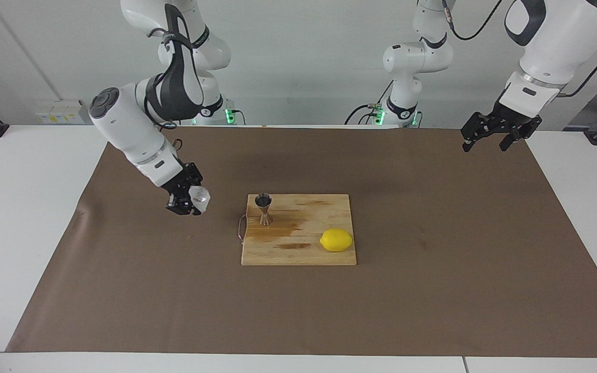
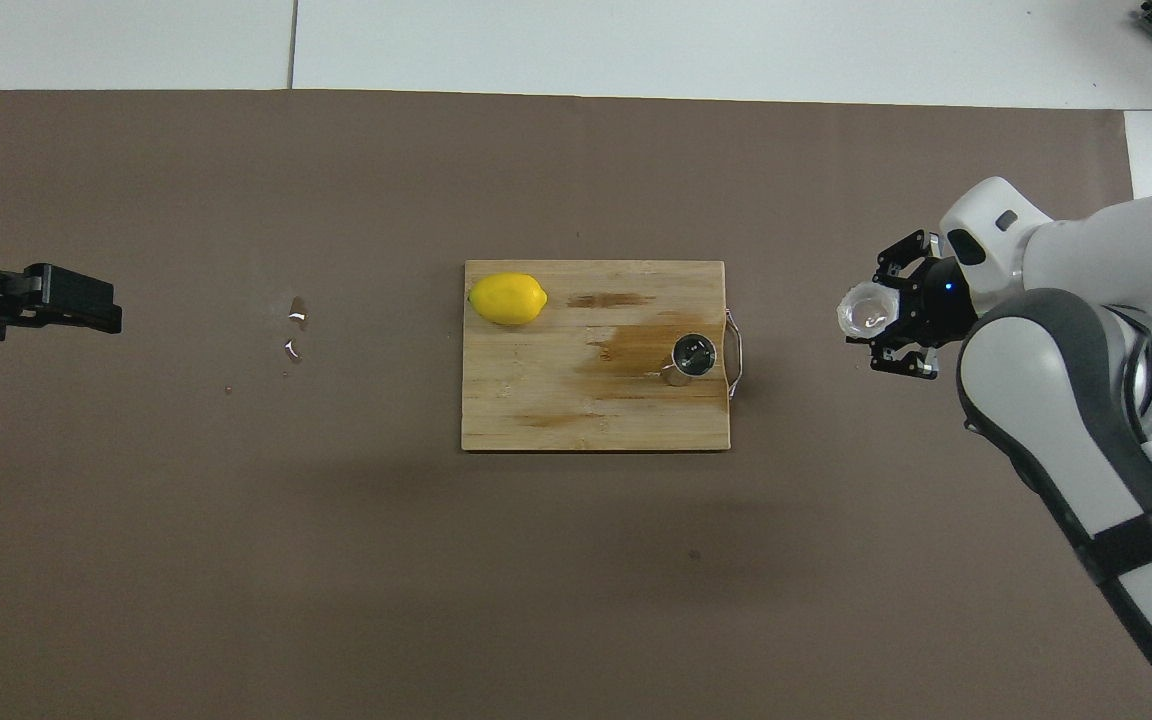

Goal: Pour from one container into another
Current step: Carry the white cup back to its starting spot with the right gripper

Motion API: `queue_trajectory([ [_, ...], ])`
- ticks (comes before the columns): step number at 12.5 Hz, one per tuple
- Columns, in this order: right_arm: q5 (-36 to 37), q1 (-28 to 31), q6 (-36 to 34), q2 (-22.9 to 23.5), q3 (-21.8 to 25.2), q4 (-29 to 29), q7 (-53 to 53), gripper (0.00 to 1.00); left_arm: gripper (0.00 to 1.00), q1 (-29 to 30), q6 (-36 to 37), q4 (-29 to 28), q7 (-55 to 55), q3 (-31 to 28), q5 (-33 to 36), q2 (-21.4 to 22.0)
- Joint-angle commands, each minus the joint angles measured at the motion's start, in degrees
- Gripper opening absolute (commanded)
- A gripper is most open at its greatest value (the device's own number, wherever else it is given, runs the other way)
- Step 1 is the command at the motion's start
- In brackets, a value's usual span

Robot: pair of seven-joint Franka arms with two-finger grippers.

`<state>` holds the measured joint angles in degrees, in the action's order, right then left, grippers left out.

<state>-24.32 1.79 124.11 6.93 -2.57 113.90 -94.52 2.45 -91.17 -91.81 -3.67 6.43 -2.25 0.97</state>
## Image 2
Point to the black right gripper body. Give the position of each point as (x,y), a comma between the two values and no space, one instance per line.
(941,300)

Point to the steel jigger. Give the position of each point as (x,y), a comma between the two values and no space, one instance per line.
(694,355)

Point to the wooden cutting board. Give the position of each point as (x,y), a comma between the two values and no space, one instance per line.
(536,390)

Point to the yellow lemon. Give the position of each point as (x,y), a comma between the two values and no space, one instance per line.
(508,298)

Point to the brown table mat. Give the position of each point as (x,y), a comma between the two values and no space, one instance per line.
(536,580)

